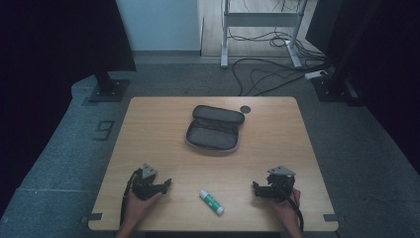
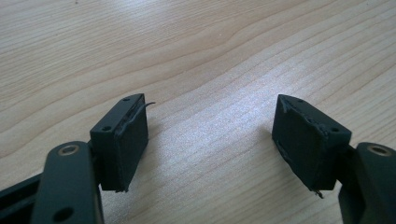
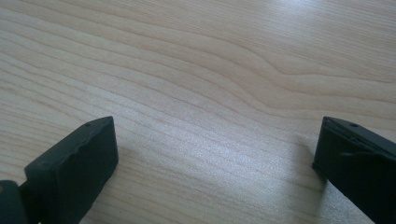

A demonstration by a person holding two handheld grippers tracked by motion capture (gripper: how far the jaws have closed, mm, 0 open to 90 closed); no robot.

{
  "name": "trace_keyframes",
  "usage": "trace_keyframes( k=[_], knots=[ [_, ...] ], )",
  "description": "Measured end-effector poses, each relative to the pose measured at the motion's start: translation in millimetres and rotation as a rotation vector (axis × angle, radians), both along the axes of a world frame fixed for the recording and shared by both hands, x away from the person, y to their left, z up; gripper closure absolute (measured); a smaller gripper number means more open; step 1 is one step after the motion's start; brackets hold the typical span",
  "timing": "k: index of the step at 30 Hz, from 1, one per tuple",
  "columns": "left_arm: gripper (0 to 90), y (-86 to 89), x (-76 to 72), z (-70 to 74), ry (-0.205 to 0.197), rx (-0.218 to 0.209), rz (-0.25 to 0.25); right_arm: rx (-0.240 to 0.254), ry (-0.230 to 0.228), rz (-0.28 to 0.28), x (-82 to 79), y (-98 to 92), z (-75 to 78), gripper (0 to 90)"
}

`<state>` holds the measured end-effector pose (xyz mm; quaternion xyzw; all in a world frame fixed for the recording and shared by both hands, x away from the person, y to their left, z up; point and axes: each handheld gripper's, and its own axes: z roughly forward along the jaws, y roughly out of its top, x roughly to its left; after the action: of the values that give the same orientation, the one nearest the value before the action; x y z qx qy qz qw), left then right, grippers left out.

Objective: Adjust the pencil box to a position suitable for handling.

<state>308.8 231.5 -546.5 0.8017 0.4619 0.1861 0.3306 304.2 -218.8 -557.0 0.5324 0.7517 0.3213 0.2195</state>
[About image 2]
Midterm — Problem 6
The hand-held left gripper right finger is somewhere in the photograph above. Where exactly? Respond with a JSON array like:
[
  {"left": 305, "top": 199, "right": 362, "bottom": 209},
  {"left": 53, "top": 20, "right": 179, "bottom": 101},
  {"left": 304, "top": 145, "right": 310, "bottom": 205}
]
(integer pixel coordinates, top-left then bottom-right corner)
[{"left": 271, "top": 93, "right": 353, "bottom": 200}]

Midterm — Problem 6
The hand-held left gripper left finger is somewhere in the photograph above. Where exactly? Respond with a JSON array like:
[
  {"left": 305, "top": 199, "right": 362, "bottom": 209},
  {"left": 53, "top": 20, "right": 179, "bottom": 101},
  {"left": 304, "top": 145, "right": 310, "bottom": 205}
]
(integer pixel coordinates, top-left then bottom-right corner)
[{"left": 89, "top": 92, "right": 156, "bottom": 193}]

